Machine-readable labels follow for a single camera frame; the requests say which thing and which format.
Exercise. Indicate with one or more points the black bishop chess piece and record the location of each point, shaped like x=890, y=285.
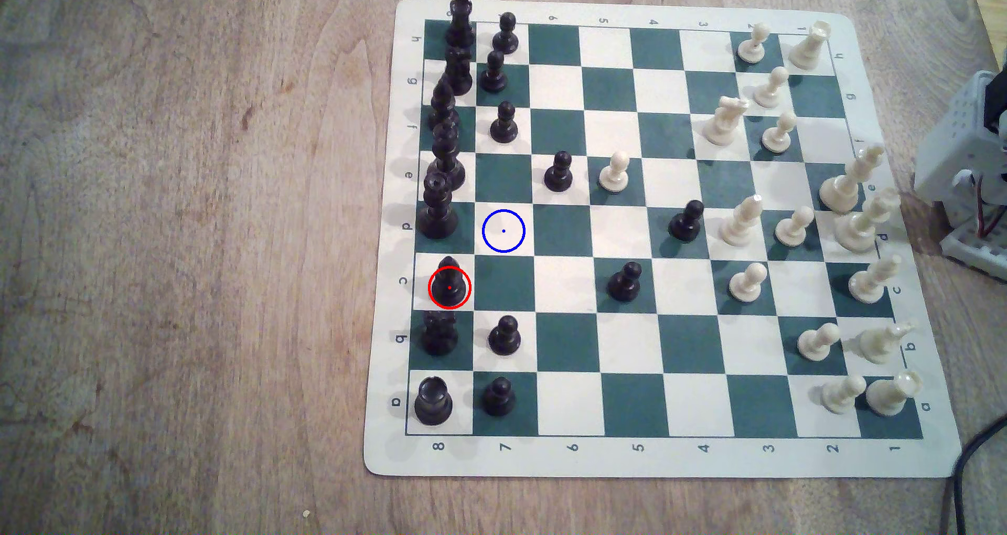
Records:
x=448, y=285
x=443, y=108

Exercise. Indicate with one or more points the black queen chess piece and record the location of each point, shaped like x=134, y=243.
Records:
x=437, y=208

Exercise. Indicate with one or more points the black pawn chess piece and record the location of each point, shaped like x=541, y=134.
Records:
x=504, y=337
x=499, y=399
x=559, y=173
x=625, y=283
x=494, y=75
x=504, y=124
x=687, y=222
x=506, y=35

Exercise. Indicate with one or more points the black knight chess piece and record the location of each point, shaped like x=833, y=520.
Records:
x=458, y=72
x=439, y=334

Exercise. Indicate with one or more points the green and white chess mat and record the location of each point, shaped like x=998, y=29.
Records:
x=562, y=338

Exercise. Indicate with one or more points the black king chess piece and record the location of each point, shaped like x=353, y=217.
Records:
x=446, y=161

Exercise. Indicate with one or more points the white pawn chess piece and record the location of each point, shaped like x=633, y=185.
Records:
x=747, y=283
x=779, y=134
x=842, y=394
x=753, y=45
x=771, y=90
x=614, y=173
x=794, y=228
x=817, y=343

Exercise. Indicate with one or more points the black rook chess piece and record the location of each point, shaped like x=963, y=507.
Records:
x=460, y=25
x=433, y=401

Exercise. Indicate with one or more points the white bishop chess piece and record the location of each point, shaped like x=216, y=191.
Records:
x=740, y=222
x=872, y=281

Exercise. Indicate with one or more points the white knight chess piece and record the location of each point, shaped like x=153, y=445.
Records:
x=724, y=122
x=883, y=344

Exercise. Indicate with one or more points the white king chess piece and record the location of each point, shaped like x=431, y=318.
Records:
x=848, y=182

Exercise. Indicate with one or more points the white queen chess piece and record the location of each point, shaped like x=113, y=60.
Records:
x=864, y=224

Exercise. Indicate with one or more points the white rook chess piece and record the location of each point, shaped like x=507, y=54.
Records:
x=810, y=47
x=891, y=394

